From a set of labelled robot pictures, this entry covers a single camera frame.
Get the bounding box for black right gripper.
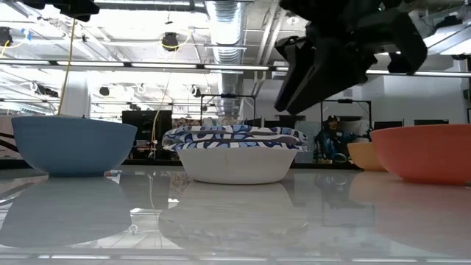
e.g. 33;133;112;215
274;0;430;116

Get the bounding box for yellow-orange plastic bowl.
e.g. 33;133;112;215
347;141;387;172

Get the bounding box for orange-red plastic bowl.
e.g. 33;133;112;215
370;124;471;186

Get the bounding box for blue plastic bowl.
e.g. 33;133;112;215
10;116;138;177

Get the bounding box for black computer monitor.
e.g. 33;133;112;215
414;119;450;126
373;120;405;130

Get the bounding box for linear ceiling light strip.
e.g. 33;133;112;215
0;60;275;71
366;68;471;78

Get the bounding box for person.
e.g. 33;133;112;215
313;115;356;163

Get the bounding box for beige curtain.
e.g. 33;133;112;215
0;116;15;160

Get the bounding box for black metal rig frame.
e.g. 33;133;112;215
319;98;372;130

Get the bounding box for silver spiral air duct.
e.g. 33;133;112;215
205;0;247;117

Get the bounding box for black ceiling dome camera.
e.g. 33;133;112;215
160;32;180;52

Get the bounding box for black metal table frame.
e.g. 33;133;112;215
0;158;369;171

